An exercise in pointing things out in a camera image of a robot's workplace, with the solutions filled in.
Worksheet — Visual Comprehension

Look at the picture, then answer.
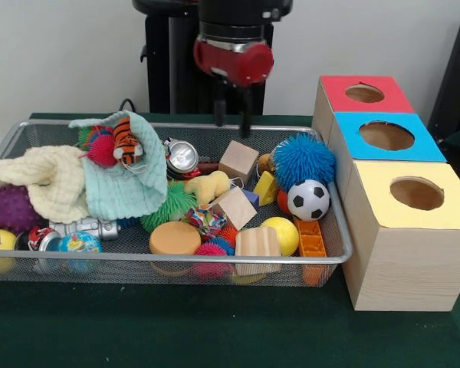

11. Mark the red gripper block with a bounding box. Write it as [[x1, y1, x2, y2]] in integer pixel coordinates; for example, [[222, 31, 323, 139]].
[[193, 37, 274, 138]]

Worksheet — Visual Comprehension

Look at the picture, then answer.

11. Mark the mint green waffle cloth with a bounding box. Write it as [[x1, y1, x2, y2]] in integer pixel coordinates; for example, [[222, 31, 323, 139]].
[[68, 110, 169, 222]]

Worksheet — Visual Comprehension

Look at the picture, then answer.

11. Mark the cream waffle cloth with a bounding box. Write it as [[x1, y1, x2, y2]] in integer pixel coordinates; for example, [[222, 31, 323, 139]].
[[0, 145, 90, 224]]

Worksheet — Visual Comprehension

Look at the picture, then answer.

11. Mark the shallow clear mesh bin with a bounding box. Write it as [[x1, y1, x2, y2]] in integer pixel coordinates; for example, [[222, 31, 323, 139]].
[[0, 119, 354, 288]]

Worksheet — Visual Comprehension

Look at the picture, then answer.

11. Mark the large blue spiky ball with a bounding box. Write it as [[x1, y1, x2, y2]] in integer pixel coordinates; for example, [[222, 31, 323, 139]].
[[271, 133, 337, 192]]

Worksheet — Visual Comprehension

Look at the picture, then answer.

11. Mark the plain wooden cube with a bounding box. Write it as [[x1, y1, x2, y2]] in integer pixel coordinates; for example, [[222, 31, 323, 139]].
[[212, 186, 258, 231]]

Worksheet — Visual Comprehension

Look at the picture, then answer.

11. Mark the small soccer ball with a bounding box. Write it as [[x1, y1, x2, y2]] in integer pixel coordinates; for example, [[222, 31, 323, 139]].
[[287, 179, 330, 222]]

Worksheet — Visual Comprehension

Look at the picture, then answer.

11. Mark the yellow tennis ball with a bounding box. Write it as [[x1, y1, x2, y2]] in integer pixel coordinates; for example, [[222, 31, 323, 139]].
[[260, 216, 300, 257]]

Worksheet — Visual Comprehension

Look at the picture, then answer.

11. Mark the blue globe ball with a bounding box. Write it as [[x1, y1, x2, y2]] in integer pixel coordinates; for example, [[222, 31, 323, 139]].
[[57, 231, 104, 254]]

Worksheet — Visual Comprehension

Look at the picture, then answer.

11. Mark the black chair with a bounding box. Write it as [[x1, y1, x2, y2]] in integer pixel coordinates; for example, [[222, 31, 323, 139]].
[[427, 5, 460, 145]]

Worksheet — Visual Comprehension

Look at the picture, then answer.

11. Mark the purple spiky toy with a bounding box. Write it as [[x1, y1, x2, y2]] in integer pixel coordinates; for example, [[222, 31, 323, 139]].
[[0, 184, 43, 233]]

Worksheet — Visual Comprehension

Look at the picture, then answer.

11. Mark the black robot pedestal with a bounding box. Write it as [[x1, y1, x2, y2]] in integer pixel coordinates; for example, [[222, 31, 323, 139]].
[[132, 0, 294, 116]]

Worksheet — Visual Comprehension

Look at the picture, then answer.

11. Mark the black cable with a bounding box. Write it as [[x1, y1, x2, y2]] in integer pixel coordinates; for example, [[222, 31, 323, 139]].
[[117, 97, 139, 114]]

